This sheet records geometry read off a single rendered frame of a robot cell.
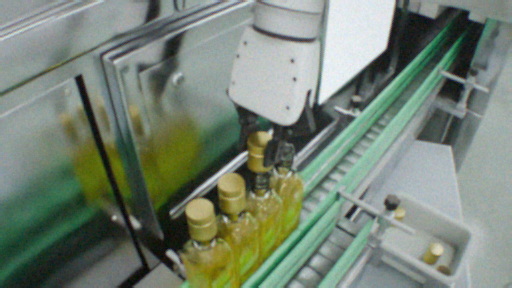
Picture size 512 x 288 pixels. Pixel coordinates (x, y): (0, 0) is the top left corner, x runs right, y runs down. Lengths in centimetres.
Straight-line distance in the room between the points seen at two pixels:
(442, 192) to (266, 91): 80
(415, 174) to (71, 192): 92
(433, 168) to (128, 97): 95
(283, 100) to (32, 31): 27
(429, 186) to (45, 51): 101
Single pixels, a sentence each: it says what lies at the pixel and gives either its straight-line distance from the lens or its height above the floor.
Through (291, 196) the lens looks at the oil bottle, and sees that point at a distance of 60.
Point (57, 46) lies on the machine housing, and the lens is 42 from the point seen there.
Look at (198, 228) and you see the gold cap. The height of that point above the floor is 114.
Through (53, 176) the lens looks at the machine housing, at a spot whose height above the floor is 119.
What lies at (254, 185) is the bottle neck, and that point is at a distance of 54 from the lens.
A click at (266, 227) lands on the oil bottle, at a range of 59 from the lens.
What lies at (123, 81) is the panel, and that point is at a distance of 46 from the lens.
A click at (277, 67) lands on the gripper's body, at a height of 131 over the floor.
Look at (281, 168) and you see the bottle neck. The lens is 58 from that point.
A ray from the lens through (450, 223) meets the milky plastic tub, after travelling 97.
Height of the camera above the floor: 152
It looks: 41 degrees down
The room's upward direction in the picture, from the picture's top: straight up
